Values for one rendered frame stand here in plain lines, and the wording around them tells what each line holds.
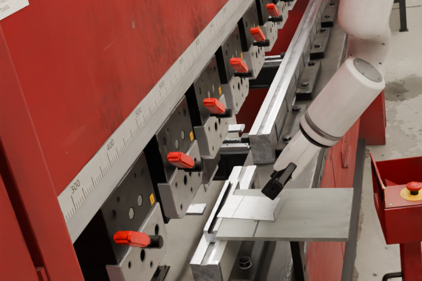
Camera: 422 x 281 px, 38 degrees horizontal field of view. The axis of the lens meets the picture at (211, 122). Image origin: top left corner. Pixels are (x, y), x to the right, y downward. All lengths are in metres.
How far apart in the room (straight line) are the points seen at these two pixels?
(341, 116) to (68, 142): 0.57
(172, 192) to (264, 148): 0.79
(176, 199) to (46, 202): 0.71
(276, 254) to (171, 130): 0.52
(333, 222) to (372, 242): 1.63
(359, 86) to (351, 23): 0.11
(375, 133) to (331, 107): 2.50
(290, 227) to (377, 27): 0.44
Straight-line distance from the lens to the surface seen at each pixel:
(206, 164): 1.25
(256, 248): 1.39
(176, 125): 1.01
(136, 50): 0.90
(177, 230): 3.16
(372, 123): 3.59
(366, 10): 1.07
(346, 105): 1.12
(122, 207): 0.83
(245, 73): 1.33
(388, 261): 2.78
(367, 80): 1.11
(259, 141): 1.73
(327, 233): 1.24
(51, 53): 0.70
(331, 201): 1.33
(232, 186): 1.45
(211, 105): 1.09
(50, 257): 0.30
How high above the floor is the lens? 1.72
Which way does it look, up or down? 24 degrees down
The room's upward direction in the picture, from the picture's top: 11 degrees counter-clockwise
